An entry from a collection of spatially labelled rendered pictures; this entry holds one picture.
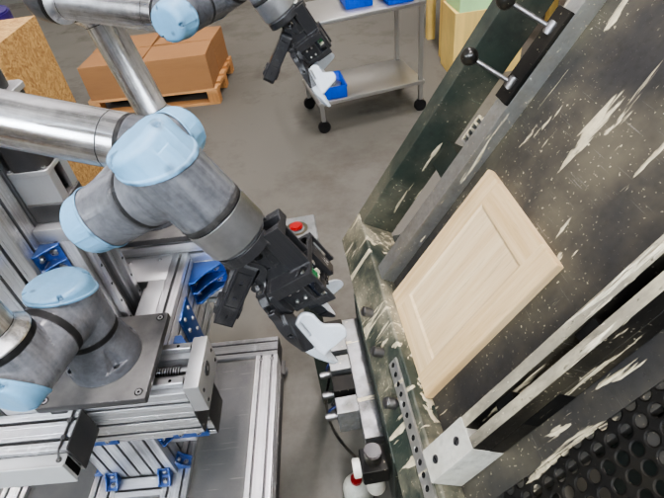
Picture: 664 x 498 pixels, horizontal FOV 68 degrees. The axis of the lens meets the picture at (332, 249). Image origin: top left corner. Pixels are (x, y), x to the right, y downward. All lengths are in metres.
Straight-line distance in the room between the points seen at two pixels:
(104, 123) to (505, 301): 0.73
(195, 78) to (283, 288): 4.21
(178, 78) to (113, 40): 3.35
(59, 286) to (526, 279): 0.84
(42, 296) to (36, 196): 0.27
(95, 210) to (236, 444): 1.45
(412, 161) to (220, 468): 1.21
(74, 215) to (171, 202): 0.13
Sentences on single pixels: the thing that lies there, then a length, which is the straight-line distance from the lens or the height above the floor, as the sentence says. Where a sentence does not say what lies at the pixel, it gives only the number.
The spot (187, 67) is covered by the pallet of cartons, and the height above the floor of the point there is 0.35.
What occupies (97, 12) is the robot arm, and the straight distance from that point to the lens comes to 1.19.
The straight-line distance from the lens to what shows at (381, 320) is 1.25.
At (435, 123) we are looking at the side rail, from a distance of 1.37.
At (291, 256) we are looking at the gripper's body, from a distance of 0.54.
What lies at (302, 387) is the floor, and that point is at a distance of 2.22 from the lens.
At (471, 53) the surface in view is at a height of 1.45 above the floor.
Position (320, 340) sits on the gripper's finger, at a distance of 0.61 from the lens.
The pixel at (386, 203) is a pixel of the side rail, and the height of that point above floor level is 0.97.
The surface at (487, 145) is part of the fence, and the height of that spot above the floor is 1.26.
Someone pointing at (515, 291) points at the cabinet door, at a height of 1.15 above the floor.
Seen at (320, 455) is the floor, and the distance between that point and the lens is 2.06.
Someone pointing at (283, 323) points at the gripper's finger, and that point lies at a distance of 0.58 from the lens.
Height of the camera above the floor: 1.84
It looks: 41 degrees down
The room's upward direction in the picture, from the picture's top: 8 degrees counter-clockwise
